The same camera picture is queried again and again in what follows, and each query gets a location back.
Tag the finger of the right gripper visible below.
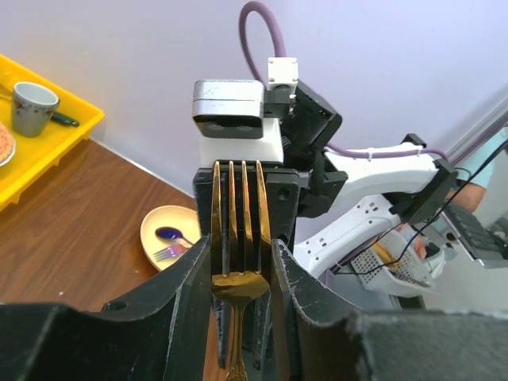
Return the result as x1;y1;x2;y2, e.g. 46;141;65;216
251;297;270;369
216;305;230;369

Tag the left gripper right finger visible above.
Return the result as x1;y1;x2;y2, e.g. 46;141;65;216
271;240;507;380

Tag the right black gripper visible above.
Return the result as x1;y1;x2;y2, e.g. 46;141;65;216
192;79;349;370

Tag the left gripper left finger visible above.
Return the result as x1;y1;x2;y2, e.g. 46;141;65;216
1;237;211;380

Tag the gold fork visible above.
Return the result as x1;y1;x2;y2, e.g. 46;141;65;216
210;161;271;380

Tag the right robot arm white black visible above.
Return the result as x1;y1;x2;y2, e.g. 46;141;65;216
192;79;456;277

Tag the iridescent purple spoon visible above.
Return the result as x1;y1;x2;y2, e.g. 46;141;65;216
155;226;194;245

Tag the cream yellow plate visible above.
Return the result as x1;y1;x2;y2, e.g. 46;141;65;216
140;205;200;271

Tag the white perforated basket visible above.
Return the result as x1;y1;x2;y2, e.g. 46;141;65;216
351;231;437;298

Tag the yellow plastic tray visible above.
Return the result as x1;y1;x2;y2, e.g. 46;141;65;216
1;55;104;209

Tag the dark green utensil in tray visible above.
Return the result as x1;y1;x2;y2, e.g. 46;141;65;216
51;112;80;127

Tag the orange patterned plate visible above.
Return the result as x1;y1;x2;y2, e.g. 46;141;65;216
0;123;16;166

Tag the grey white mug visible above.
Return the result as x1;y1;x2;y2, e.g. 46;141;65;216
11;82;60;138

